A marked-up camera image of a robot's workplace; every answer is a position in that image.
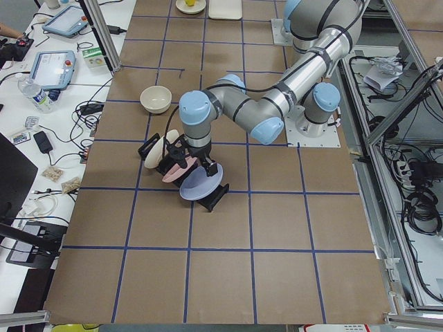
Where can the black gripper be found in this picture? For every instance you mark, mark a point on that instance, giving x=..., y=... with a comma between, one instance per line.
x=201, y=153

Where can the black power adapter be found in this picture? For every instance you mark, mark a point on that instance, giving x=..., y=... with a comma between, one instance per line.
x=42, y=141

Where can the black plate rack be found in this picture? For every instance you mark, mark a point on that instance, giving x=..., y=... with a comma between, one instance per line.
x=166, y=164

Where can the near teach pendant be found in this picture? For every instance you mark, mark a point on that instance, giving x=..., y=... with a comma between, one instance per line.
x=53, y=70

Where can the black monitor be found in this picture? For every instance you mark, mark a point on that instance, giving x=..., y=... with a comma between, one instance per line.
x=17, y=177

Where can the teach pendant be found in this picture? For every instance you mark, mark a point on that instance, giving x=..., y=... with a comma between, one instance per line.
x=53, y=70
x=67, y=23

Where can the white round plate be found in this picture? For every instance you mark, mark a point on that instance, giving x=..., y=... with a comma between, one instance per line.
x=183, y=7

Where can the blue plate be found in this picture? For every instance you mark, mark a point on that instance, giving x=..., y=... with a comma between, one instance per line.
x=198, y=185

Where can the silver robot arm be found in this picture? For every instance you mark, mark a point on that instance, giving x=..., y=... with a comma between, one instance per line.
x=323, y=32

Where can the cream plate in rack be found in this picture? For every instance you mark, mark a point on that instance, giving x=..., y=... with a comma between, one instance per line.
x=155, y=155

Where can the far teach pendant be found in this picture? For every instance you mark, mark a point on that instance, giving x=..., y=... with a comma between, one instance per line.
x=67, y=23

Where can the clear water bottle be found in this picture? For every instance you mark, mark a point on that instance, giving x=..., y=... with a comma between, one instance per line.
x=35, y=93

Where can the crumpled white papers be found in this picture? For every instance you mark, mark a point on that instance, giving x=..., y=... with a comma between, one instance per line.
x=383, y=71

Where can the pink plate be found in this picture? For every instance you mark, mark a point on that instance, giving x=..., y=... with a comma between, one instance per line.
x=177, y=171

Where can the green white box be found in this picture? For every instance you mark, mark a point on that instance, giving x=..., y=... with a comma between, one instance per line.
x=93, y=57

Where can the aluminium frame post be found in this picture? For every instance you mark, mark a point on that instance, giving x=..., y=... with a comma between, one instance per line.
x=100, y=30

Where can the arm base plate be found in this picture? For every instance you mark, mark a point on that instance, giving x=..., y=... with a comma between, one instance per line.
x=281, y=31
x=301, y=133

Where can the cream bowl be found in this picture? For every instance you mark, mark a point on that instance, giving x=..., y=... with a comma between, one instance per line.
x=156, y=99

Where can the white rectangular tray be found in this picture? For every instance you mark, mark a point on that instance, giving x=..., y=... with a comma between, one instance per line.
x=225, y=9

